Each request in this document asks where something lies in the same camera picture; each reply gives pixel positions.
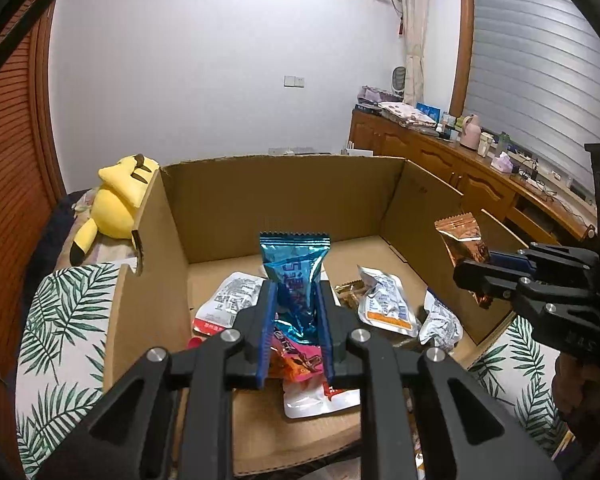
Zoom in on white packet with printed back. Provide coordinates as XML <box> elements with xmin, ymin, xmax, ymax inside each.
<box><xmin>192</xmin><ymin>271</ymin><xmax>267</xmax><ymax>336</ymax></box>

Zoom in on copper snack packet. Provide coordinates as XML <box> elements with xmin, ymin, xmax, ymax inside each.
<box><xmin>434</xmin><ymin>214</ymin><xmax>493</xmax><ymax>308</ymax></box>

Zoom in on cardboard box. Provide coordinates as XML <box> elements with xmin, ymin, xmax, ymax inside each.
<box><xmin>102</xmin><ymin>154</ymin><xmax>531</xmax><ymax>478</ymax></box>

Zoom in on chicken foot snack packet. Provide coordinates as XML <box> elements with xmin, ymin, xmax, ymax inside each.
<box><xmin>282</xmin><ymin>374</ymin><xmax>362</xmax><ymax>420</ymax></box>

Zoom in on white packet with orange edge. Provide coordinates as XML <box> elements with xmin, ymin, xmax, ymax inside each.
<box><xmin>357</xmin><ymin>266</ymin><xmax>421</xmax><ymax>337</ymax></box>

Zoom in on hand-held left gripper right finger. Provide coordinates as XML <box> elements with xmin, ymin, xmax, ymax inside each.
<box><xmin>315</xmin><ymin>280</ymin><xmax>563</xmax><ymax>480</ymax></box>

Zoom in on wooden louvered wardrobe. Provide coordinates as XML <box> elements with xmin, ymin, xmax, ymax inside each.
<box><xmin>0</xmin><ymin>5</ymin><xmax>66</xmax><ymax>480</ymax></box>

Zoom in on folded purple cloth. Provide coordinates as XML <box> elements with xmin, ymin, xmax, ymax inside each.
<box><xmin>357</xmin><ymin>85</ymin><xmax>393</xmax><ymax>106</ymax></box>

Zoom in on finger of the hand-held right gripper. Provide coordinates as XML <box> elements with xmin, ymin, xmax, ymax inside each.
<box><xmin>452</xmin><ymin>259</ymin><xmax>600</xmax><ymax>362</ymax></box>
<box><xmin>487</xmin><ymin>241</ymin><xmax>600</xmax><ymax>283</ymax></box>

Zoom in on wooden window frame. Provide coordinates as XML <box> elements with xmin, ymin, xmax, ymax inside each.
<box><xmin>450</xmin><ymin>0</ymin><xmax>477</xmax><ymax>118</ymax></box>

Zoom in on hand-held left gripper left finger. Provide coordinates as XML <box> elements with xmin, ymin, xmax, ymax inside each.
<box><xmin>35</xmin><ymin>280</ymin><xmax>281</xmax><ymax>480</ymax></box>

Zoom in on folded pink patterned cloth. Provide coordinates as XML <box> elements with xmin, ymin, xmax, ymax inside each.
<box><xmin>377</xmin><ymin>101</ymin><xmax>438</xmax><ymax>128</ymax></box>

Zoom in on pink kettle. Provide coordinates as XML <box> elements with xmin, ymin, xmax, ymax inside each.
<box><xmin>459</xmin><ymin>114</ymin><xmax>482</xmax><ymax>152</ymax></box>

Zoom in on white curtain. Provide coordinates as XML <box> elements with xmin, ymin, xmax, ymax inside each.
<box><xmin>399</xmin><ymin>0</ymin><xmax>428</xmax><ymax>108</ymax></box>

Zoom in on blue snack packet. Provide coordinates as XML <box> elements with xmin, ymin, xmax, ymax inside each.
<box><xmin>258</xmin><ymin>231</ymin><xmax>332</xmax><ymax>378</ymax></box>

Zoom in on leaf print cloth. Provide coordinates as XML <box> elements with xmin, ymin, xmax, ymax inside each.
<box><xmin>17</xmin><ymin>262</ymin><xmax>576</xmax><ymax>478</ymax></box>

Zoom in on grey window blind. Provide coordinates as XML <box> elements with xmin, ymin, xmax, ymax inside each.
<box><xmin>467</xmin><ymin>0</ymin><xmax>600</xmax><ymax>191</ymax></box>

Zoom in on wooden cabinet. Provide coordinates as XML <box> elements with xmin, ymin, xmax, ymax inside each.
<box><xmin>349</xmin><ymin>107</ymin><xmax>598</xmax><ymax>241</ymax></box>

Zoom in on crumpled white snack packet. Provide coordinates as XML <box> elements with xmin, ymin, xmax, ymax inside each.
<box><xmin>420</xmin><ymin>287</ymin><xmax>463</xmax><ymax>353</ymax></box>

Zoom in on yellow plush toy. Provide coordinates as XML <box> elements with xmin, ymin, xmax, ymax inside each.
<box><xmin>70</xmin><ymin>154</ymin><xmax>160</xmax><ymax>267</ymax></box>

